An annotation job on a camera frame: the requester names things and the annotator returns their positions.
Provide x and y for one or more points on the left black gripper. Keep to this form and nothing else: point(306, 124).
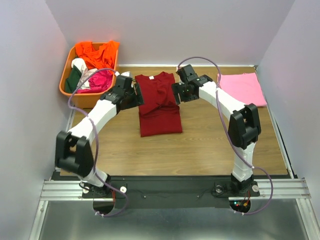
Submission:
point(138, 99)

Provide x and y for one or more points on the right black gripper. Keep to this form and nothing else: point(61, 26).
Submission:
point(176, 88)

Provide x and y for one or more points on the dark red t shirt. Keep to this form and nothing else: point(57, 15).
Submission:
point(159, 115)

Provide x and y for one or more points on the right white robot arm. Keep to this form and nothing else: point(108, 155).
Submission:
point(241, 124)

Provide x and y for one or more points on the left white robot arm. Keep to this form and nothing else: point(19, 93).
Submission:
point(76, 149)

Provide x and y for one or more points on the magenta t shirt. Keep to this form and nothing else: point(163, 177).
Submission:
point(97, 83)

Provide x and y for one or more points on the orange t shirt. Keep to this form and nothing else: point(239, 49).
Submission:
point(102, 57)

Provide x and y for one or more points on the white t shirt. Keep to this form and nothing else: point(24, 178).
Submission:
point(81, 65)

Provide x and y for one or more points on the orange plastic laundry basket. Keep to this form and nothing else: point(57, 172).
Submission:
point(83, 100)

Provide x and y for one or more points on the folded pink t shirt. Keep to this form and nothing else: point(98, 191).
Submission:
point(244, 88)

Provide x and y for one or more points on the dark green t shirt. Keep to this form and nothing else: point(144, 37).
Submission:
point(72, 81)

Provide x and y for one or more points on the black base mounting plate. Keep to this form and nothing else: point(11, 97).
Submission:
point(171, 192)

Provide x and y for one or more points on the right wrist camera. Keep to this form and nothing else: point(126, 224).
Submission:
point(187, 74)

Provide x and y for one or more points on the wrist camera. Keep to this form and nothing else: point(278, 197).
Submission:
point(187, 74)
point(123, 80)

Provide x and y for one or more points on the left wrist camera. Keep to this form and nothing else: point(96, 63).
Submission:
point(123, 80)

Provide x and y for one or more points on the aluminium frame rail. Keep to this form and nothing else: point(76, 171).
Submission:
point(282, 211)

